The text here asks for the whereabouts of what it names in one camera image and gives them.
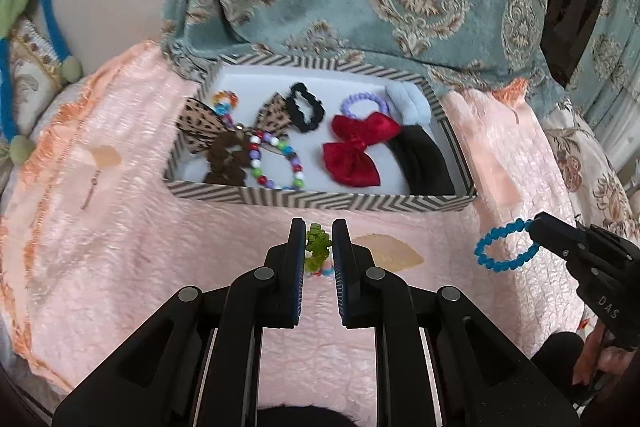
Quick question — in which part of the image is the blue bead bracelet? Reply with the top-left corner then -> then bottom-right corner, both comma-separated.
473,218 -> 542,275

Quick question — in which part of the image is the green plastic bead bracelet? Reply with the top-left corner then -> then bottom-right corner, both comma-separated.
304,222 -> 334,275

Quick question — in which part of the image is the red velvet bow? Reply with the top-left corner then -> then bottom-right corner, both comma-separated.
322,112 -> 400,187

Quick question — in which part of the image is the multicolour bead bracelet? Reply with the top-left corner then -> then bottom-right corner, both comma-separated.
247,131 -> 306,191

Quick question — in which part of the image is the purple bead bracelet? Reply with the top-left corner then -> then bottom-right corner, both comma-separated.
340,91 -> 392,120

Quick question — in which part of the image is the colourful plastic link chain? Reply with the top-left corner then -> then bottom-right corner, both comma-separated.
211,89 -> 241,128

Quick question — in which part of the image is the black scrunchie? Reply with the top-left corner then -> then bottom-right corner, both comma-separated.
285,82 -> 326,133

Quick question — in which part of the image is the striped jewelry box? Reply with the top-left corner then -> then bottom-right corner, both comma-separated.
163,54 -> 477,212

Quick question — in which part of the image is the beige floral bedsheet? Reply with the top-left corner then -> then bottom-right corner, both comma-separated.
541,102 -> 639,245

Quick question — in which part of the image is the black velvet cloth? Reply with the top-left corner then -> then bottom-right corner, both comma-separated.
387,124 -> 456,196

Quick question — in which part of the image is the pink quilted bedspread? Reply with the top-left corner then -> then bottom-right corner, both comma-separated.
1,41 -> 584,391

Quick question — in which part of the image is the leopard print bow scrunchie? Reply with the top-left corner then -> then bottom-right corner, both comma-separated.
176,92 -> 292,186

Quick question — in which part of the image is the floral embroidered square cushion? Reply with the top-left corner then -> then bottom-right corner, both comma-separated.
1,16 -> 64,166

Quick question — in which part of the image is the blue green plush toy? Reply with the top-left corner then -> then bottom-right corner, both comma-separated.
1,0 -> 82,166

